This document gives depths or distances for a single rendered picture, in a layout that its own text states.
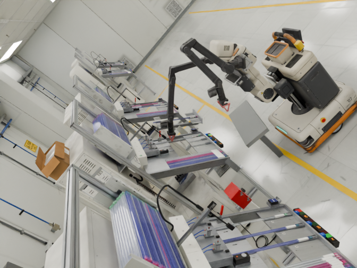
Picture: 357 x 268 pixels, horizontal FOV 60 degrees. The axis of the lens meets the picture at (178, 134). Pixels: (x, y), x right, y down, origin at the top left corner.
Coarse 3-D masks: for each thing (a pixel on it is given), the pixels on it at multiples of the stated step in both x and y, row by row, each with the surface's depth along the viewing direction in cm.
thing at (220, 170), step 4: (176, 128) 347; (180, 128) 347; (180, 132) 349; (184, 132) 350; (188, 132) 356; (232, 160) 376; (216, 168) 389; (220, 168) 383; (224, 168) 378; (228, 168) 372; (216, 172) 384; (220, 172) 378; (224, 172) 373; (220, 176) 374
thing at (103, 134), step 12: (72, 108) 253; (96, 108) 287; (72, 120) 220; (96, 132) 232; (108, 132) 235; (108, 144) 238; (120, 144) 241; (132, 156) 238; (120, 168) 242; (240, 168) 264; (180, 180) 314; (192, 180) 300; (180, 192) 300; (252, 192) 277
